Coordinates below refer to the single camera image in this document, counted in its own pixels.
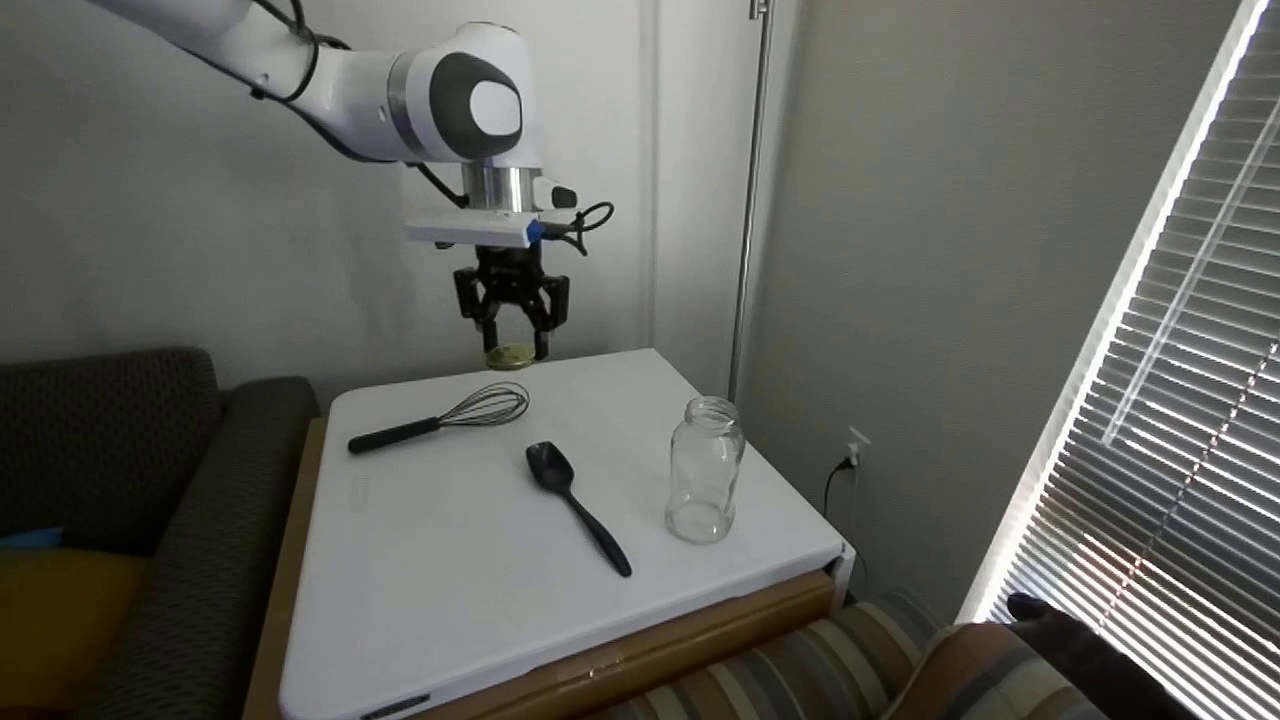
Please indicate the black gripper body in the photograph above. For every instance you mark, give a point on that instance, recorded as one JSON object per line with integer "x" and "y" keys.
{"x": 511, "y": 278}

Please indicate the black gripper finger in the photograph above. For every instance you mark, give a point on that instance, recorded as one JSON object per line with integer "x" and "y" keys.
{"x": 543, "y": 327}
{"x": 484, "y": 327}

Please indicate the clear glass jar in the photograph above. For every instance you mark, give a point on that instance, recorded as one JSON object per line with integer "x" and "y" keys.
{"x": 700, "y": 470}

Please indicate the gold metal jar lid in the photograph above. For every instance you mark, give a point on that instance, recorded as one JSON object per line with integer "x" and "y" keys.
{"x": 511, "y": 358}

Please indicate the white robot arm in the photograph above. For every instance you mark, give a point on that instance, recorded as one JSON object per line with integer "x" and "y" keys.
{"x": 463, "y": 114}

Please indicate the black silicone spatula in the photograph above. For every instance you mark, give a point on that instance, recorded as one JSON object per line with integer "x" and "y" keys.
{"x": 555, "y": 472}

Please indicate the dark grey sofa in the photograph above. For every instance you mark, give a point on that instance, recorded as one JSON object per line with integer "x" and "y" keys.
{"x": 155, "y": 459}

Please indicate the striped cushion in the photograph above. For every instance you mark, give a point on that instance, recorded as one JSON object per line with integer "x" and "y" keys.
{"x": 877, "y": 660}

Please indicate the yellow cushion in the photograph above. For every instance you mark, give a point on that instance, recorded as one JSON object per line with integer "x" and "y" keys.
{"x": 61, "y": 615}

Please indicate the white window blinds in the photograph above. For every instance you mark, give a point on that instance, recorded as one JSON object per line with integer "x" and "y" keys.
{"x": 1150, "y": 503}

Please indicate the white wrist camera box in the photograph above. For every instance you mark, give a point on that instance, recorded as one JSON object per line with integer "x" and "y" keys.
{"x": 480, "y": 228}

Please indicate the black handled wire whisk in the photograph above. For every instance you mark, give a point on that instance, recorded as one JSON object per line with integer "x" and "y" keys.
{"x": 490, "y": 404}

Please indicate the wall outlet with plug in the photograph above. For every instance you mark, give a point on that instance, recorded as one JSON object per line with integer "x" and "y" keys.
{"x": 846, "y": 467}

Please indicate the wooden table frame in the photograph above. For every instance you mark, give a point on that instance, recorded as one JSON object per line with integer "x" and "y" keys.
{"x": 440, "y": 580}

